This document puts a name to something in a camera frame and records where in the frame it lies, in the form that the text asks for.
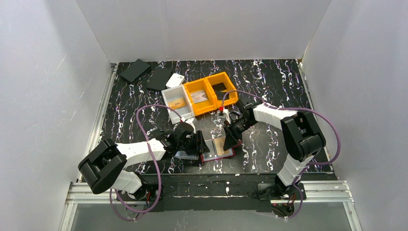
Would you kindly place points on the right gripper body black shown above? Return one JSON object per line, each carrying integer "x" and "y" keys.
{"x": 235, "y": 131}

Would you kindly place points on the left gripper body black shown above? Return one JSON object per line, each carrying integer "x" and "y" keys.
{"x": 196, "y": 142}

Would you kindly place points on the gold credit card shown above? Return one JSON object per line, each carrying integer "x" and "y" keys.
{"x": 218, "y": 143}

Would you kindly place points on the red leather card holder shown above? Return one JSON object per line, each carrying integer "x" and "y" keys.
{"x": 212, "y": 155}

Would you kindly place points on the grey card holder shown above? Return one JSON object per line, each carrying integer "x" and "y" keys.
{"x": 184, "y": 155}

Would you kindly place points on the grey credit card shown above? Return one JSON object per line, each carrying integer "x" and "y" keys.
{"x": 222, "y": 95}

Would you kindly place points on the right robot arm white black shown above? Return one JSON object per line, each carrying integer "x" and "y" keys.
{"x": 302, "y": 135}

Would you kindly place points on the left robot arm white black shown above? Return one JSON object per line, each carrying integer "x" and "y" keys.
{"x": 105, "y": 166}

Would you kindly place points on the orange card in bin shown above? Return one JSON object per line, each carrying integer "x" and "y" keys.
{"x": 177, "y": 103}

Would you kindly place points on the black card in bin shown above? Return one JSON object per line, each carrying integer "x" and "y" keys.
{"x": 219, "y": 87}

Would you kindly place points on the id card in bin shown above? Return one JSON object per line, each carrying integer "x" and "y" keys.
{"x": 199, "y": 96}

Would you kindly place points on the orange bin right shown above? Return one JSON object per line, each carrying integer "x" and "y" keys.
{"x": 223, "y": 77}

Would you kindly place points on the orange bin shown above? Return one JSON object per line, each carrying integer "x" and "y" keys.
{"x": 223, "y": 77}
{"x": 204, "y": 107}

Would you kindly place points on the orange bin middle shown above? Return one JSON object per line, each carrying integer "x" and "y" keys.
{"x": 204, "y": 107}

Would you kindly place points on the white plastic bin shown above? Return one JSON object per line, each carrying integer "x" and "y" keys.
{"x": 177, "y": 92}

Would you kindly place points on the white small box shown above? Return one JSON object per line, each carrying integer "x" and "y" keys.
{"x": 175, "y": 80}

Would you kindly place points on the black flat box right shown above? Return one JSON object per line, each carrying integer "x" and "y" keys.
{"x": 159, "y": 78}

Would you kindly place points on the black flat box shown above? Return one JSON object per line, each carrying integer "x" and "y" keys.
{"x": 159, "y": 78}
{"x": 134, "y": 71}

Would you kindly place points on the black flat box left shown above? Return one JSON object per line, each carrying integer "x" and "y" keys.
{"x": 134, "y": 71}

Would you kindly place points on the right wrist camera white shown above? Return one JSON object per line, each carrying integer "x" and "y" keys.
{"x": 224, "y": 114}

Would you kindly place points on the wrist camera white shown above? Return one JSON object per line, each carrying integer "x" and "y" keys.
{"x": 224, "y": 114}
{"x": 190, "y": 121}

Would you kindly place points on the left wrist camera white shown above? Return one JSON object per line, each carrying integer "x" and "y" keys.
{"x": 190, "y": 121}

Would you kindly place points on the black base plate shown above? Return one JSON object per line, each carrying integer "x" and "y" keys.
{"x": 204, "y": 192}

